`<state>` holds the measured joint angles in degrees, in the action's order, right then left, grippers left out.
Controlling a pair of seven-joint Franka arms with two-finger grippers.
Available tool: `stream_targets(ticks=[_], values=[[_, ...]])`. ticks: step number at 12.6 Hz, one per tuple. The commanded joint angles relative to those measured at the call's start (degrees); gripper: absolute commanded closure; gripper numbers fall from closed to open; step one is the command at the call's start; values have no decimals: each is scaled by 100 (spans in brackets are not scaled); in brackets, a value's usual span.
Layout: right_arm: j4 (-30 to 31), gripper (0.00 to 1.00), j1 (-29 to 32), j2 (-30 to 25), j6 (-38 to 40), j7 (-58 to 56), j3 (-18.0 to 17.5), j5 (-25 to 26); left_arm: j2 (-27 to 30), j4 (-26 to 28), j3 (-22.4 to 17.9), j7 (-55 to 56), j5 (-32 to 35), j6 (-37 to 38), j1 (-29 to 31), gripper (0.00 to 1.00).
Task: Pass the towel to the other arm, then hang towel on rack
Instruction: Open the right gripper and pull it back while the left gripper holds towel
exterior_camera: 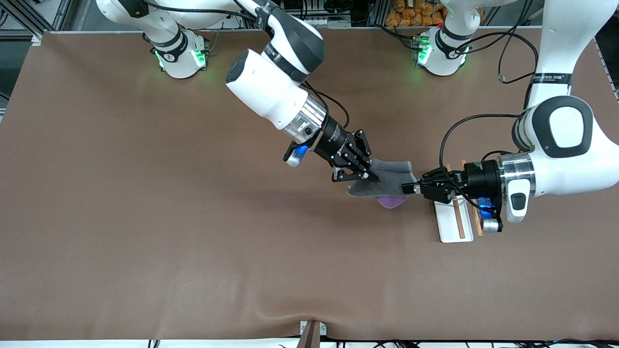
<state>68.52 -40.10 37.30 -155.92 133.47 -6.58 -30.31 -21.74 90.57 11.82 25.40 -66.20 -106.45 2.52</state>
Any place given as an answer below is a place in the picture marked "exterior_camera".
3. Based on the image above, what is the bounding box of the grey and purple towel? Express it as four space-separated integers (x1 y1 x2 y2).
347 159 416 209

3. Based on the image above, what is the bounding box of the white rack base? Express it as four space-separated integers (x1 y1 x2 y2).
433 201 475 243

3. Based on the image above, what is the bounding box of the wooden rack rod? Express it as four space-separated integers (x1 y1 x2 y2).
445 163 466 239
460 159 484 237

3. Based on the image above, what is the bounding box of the white socket box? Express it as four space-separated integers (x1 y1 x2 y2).
319 14 351 29

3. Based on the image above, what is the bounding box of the orange packaged goods pile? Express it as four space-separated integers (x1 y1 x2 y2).
385 0 445 27

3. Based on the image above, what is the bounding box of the brown table mat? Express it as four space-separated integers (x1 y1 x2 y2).
0 27 619 342

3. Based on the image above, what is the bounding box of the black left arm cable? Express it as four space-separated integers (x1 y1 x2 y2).
439 0 540 213

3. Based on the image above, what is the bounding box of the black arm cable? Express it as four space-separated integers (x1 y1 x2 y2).
439 0 540 213
140 0 350 130

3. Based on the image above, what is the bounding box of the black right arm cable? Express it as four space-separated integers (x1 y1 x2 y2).
140 0 350 130

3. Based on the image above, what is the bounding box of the metal table clamp bracket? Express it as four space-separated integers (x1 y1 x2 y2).
299 319 328 348

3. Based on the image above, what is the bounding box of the aluminium frame profile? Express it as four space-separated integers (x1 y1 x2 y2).
0 0 73 39

